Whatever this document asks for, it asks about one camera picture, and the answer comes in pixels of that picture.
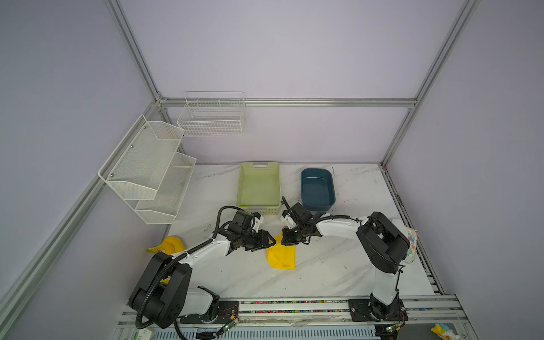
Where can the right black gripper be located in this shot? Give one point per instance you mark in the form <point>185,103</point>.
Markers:
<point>287,241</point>

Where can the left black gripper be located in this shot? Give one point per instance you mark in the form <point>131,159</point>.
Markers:
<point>262,241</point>

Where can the yellow paper napkin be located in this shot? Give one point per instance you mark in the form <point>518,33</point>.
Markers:
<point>280,256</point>

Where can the light green plastic basket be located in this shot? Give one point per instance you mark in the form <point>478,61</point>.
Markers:
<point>259,187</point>

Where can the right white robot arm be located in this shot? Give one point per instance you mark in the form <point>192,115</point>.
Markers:
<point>384,244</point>

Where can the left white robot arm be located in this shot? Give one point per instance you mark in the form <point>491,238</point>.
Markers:
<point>164,293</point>

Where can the teal plastic tray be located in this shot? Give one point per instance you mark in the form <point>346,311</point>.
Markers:
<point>317,189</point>

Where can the yellow banana toy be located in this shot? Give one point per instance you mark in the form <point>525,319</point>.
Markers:
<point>168,245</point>

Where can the colourful small carton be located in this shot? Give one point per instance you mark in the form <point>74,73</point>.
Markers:
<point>412,236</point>

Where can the white two-tier mesh shelf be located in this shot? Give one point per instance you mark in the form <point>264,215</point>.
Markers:
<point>149,172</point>

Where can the small yellow toy figure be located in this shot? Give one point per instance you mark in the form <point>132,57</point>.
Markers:
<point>444,332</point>

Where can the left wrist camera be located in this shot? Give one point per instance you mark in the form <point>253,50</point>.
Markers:
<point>257,220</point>

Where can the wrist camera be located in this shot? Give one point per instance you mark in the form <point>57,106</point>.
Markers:
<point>288,221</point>
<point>257,220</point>

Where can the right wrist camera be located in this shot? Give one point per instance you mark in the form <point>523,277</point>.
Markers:
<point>288,221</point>

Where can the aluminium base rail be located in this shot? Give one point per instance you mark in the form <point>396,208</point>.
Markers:
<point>313,318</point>

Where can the white wire wall basket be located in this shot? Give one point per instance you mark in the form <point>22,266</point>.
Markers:
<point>213,114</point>

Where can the aluminium cage frame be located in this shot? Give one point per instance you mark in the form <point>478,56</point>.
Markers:
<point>20,295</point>

